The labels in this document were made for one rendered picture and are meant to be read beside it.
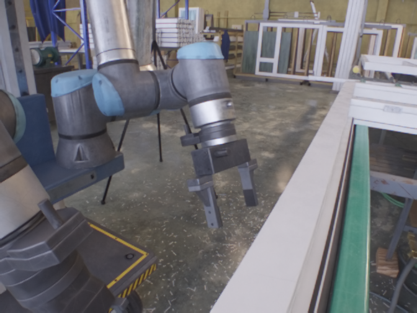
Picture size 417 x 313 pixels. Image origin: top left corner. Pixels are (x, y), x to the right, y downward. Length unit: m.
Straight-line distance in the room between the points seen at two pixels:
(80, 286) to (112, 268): 0.79
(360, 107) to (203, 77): 0.55
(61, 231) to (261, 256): 0.16
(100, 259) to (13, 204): 0.91
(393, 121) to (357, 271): 0.67
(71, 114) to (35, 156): 0.20
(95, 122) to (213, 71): 0.46
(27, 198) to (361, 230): 0.39
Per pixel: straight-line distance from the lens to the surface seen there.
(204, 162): 0.54
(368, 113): 0.96
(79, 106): 0.88
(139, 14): 0.89
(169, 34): 5.20
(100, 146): 0.92
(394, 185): 0.71
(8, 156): 0.30
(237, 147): 0.60
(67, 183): 0.89
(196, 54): 0.57
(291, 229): 0.27
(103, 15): 0.66
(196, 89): 0.56
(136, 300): 1.26
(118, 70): 0.62
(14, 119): 0.49
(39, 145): 1.00
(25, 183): 0.30
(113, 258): 1.17
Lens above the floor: 1.09
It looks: 23 degrees down
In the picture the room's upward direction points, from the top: 1 degrees clockwise
